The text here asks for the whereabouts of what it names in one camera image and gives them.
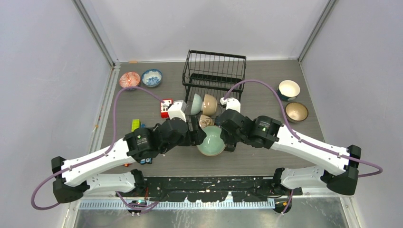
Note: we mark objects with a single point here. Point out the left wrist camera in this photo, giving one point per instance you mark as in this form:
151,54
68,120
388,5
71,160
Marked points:
177,110

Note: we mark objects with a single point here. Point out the white blue floral bowl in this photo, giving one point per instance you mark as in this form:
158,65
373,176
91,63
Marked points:
151,77

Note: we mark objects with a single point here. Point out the blue owl toy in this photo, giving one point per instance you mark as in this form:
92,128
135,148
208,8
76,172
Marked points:
146,161

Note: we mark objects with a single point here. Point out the blue zigzag pattern bowl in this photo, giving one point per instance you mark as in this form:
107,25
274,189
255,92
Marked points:
129,80

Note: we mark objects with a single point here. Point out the beige plain bowl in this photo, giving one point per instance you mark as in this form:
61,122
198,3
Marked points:
209,105

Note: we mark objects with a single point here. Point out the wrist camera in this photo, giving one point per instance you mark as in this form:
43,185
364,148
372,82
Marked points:
177,110
230,104

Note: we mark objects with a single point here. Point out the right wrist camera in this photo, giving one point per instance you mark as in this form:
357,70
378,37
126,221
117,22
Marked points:
230,104

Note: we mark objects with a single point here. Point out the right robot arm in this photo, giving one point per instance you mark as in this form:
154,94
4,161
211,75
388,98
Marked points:
333,167

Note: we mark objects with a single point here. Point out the brown striped bowl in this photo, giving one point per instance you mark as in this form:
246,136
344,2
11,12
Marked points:
296,112

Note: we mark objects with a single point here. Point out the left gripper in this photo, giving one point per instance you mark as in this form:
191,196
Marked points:
194,137

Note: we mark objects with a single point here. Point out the beige bowl with bird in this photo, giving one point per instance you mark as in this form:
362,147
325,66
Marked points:
205,121

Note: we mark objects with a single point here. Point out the green white toy car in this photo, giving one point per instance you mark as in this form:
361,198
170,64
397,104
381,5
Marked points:
136,123

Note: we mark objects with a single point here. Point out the red white toy block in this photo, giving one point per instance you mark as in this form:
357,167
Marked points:
165,106

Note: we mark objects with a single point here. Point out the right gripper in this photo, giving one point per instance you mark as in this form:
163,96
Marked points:
227,139

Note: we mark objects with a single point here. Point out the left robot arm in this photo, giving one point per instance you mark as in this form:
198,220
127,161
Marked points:
78,177

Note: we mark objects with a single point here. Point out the teal white dotted bowl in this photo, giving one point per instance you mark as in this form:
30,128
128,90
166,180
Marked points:
288,90

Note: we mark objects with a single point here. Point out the light teal ribbed bowl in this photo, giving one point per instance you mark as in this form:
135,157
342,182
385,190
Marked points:
197,104

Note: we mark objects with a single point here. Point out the black wire dish rack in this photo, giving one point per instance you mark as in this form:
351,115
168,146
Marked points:
210,73

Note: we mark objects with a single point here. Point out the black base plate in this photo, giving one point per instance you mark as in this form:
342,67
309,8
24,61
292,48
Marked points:
210,189

